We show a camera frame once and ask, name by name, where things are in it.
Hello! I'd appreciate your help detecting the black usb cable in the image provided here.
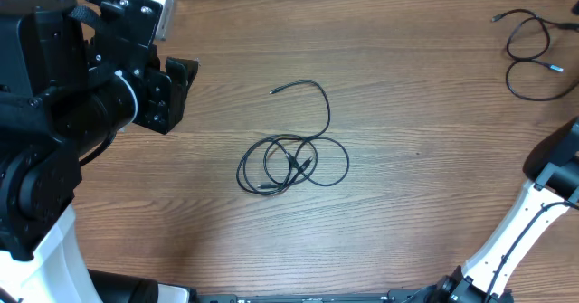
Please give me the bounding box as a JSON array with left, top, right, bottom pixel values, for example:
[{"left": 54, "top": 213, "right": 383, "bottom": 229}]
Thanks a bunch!
[{"left": 235, "top": 80, "right": 351, "bottom": 197}]

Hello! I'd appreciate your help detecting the black cable silver plug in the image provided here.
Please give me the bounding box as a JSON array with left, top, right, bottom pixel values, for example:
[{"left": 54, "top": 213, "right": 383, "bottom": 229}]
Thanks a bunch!
[{"left": 490, "top": 8, "right": 578, "bottom": 102}]

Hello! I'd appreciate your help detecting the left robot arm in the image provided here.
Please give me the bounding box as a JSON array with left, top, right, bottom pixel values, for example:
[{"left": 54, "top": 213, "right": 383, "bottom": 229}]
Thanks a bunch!
[{"left": 1, "top": 0, "right": 199, "bottom": 302}]

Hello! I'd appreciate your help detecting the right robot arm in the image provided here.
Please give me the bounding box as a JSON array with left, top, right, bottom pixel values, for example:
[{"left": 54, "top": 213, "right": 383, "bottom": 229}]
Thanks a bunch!
[{"left": 426, "top": 118, "right": 578, "bottom": 303}]

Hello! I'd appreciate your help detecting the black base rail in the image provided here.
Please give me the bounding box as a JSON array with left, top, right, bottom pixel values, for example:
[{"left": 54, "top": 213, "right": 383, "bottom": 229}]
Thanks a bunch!
[{"left": 194, "top": 289, "right": 430, "bottom": 303}]

